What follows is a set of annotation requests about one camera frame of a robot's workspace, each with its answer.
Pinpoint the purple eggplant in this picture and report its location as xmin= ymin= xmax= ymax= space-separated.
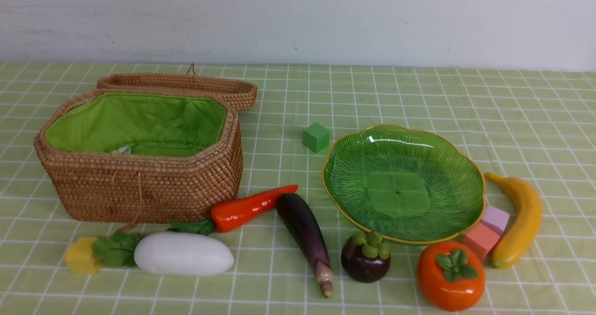
xmin=275 ymin=192 xmax=334 ymax=298

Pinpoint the orange carrot with green leaves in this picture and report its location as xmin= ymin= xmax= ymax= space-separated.
xmin=168 ymin=184 xmax=298 ymax=236

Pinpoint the dark purple mangosteen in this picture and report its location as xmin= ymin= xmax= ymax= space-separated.
xmin=340 ymin=231 xmax=391 ymax=283

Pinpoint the white radish with green leaves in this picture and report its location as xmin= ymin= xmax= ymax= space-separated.
xmin=91 ymin=232 xmax=234 ymax=277

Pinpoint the orange persimmon with green leaf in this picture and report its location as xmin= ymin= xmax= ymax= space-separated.
xmin=417 ymin=241 xmax=486 ymax=312

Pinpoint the yellow banana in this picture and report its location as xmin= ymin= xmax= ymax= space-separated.
xmin=485 ymin=172 xmax=542 ymax=270

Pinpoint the green wooden cube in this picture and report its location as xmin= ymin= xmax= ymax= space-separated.
xmin=302 ymin=123 xmax=331 ymax=153

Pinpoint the woven wicker basket lid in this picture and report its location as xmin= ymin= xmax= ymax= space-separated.
xmin=96 ymin=64 xmax=258 ymax=111

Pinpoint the green leaf-shaped glass plate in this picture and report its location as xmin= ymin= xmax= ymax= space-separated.
xmin=322 ymin=124 xmax=487 ymax=246

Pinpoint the woven wicker basket green lining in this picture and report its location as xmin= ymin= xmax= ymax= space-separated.
xmin=34 ymin=89 xmax=244 ymax=225

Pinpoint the green checked tablecloth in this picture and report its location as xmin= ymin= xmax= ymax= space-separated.
xmin=0 ymin=62 xmax=596 ymax=315

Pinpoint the pink wooden cube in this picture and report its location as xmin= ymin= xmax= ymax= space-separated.
xmin=462 ymin=222 xmax=501 ymax=262

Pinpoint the lilac wooden cube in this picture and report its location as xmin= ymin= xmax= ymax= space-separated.
xmin=481 ymin=205 xmax=510 ymax=236

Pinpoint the yellow hexagonal block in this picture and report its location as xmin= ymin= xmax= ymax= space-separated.
xmin=63 ymin=237 xmax=102 ymax=275

